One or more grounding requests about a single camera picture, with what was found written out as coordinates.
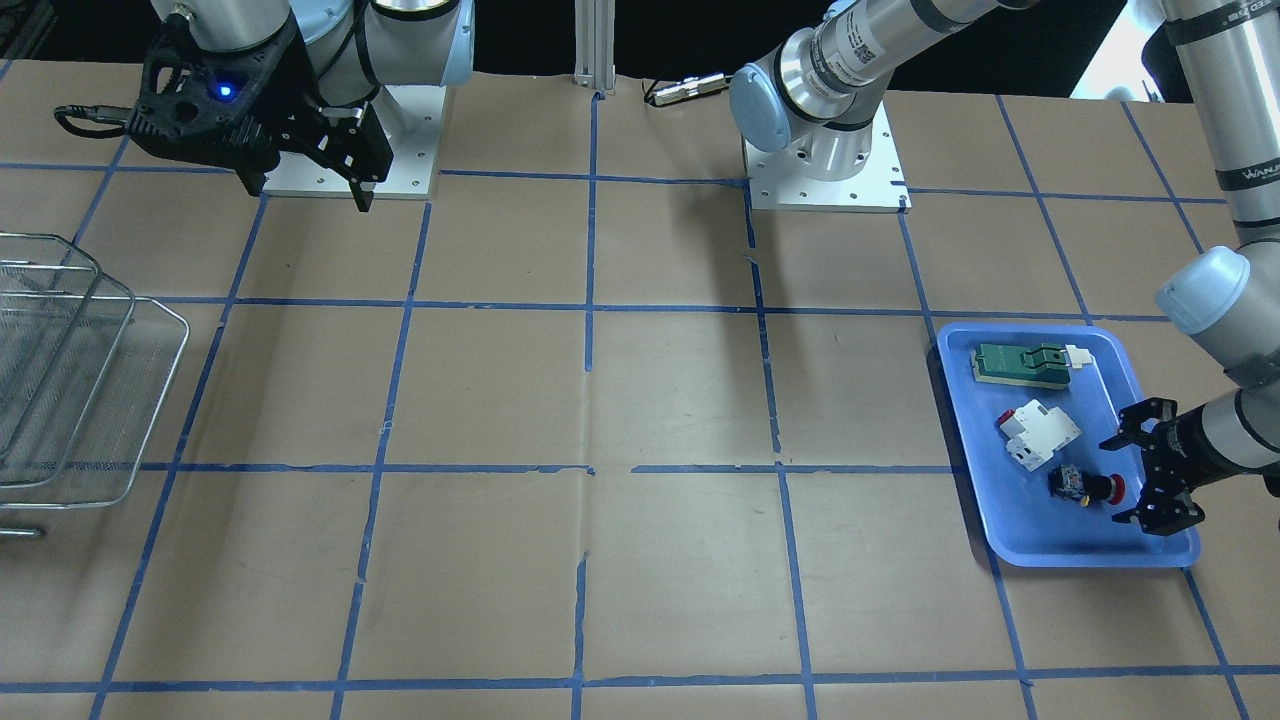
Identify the wire mesh shelf rack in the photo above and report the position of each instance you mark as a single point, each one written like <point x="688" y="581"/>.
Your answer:
<point x="86" y="367"/>

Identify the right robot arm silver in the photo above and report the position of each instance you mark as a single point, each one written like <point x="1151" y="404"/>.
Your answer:
<point x="355" y="47"/>

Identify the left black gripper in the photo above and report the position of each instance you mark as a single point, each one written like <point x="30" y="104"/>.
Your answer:
<point x="1189" y="446"/>

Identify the green circuit board module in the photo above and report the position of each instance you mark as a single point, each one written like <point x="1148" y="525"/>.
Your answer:
<point x="1045" y="366"/>

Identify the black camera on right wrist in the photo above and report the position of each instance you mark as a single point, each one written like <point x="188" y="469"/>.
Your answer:
<point x="194" y="105"/>

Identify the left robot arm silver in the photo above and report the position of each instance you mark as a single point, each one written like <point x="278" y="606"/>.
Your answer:
<point x="832" y="76"/>

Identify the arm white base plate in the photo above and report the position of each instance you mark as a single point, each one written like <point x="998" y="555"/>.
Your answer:
<point x="828" y="170"/>
<point x="412" y="117"/>

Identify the silver cable connector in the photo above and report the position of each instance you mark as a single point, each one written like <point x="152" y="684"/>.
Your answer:
<point x="686" y="90"/>

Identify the blue plastic tray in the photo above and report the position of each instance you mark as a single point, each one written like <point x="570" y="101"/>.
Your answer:
<point x="1024" y="524"/>

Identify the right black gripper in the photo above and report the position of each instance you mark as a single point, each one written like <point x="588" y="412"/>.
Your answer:
<point x="283" y="92"/>

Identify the white circuit breaker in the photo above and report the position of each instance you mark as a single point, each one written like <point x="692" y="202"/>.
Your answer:
<point x="1034" y="433"/>

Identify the aluminium frame post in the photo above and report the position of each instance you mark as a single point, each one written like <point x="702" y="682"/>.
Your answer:
<point x="594" y="38"/>

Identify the red emergency stop button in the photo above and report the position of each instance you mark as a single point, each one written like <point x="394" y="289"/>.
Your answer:
<point x="1071" y="483"/>

